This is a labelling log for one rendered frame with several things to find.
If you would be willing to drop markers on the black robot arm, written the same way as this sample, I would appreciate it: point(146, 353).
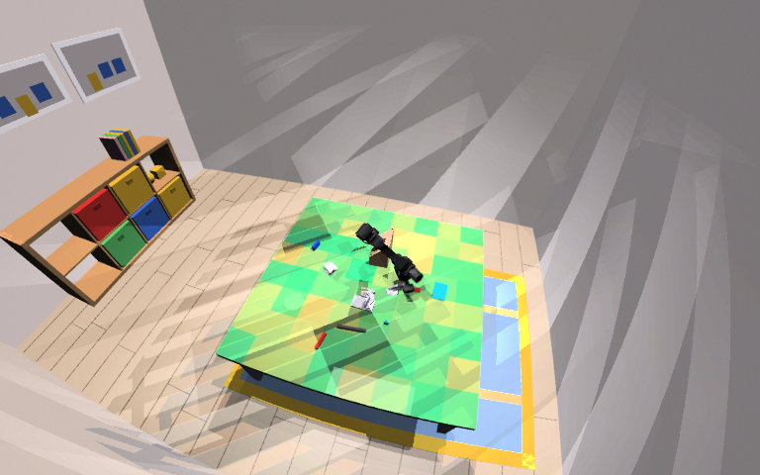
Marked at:
point(402, 263)

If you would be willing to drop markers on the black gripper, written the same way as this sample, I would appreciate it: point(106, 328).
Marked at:
point(408, 288)

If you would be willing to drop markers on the red flat bar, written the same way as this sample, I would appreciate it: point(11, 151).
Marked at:
point(320, 341)

